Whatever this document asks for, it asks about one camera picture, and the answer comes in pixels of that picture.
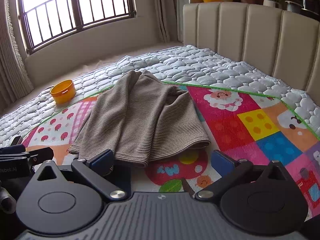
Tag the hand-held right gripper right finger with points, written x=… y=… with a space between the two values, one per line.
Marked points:
x=222 y=161

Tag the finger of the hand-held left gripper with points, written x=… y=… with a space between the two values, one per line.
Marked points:
x=42 y=155
x=13 y=150

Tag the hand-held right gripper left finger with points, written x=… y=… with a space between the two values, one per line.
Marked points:
x=102 y=160

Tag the brown striped garment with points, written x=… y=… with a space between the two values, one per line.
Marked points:
x=140 y=120

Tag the person's left hand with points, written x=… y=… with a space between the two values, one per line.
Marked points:
x=6 y=201

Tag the colourful cartoon printed mat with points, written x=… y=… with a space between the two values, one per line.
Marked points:
x=250 y=140

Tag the orange plastic container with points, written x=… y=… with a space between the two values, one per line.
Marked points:
x=63 y=93

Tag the beige curtain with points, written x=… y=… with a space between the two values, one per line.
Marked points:
x=165 y=7
x=12 y=62

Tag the grey quilted mattress pad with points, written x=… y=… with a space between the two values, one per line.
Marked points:
x=190 y=62

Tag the beige padded headboard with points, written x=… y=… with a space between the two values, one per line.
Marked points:
x=262 y=37

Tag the barred window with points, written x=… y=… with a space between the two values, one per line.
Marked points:
x=75 y=7

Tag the light blue folded board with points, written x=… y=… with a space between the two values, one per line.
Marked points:
x=183 y=7

